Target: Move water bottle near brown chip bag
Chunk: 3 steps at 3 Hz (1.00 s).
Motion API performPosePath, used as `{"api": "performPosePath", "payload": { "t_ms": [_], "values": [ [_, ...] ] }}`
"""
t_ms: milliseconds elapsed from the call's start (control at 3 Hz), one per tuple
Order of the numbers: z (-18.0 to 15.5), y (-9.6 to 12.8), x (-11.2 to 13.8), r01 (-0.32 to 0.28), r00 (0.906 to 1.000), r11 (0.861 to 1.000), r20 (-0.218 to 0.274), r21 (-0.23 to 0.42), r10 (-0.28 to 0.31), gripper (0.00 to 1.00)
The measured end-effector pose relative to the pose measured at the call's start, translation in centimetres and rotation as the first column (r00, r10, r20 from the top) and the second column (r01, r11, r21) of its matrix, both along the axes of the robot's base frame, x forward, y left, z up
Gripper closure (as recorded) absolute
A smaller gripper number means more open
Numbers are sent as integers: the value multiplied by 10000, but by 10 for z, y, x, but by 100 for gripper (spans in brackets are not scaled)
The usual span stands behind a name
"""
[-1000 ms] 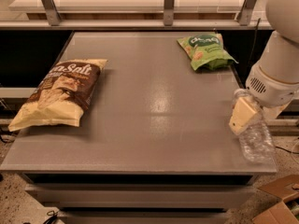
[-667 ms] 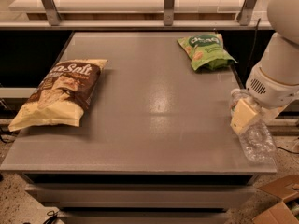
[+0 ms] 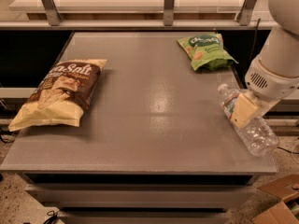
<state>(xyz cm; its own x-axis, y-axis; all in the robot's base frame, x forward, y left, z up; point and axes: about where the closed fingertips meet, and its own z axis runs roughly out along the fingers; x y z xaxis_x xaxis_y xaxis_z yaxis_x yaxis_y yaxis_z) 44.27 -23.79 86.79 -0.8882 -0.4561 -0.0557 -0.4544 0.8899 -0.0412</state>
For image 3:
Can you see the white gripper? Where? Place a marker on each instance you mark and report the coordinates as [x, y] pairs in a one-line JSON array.
[[270, 85]]

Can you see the cardboard box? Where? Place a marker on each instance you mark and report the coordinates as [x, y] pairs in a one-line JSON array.
[[286, 211]]

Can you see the metal shelf frame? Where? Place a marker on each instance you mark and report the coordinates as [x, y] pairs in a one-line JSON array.
[[135, 15]]

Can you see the grey drawer cabinet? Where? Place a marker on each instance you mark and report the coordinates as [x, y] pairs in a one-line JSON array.
[[140, 199]]

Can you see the brown chip bag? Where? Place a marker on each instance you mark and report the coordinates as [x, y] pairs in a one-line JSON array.
[[63, 95]]

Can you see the clear plastic water bottle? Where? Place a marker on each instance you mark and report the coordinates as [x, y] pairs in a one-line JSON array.
[[256, 134]]

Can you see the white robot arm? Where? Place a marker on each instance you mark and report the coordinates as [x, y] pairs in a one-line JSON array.
[[280, 53]]

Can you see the green snack bag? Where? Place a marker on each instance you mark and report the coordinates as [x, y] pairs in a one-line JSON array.
[[206, 51]]

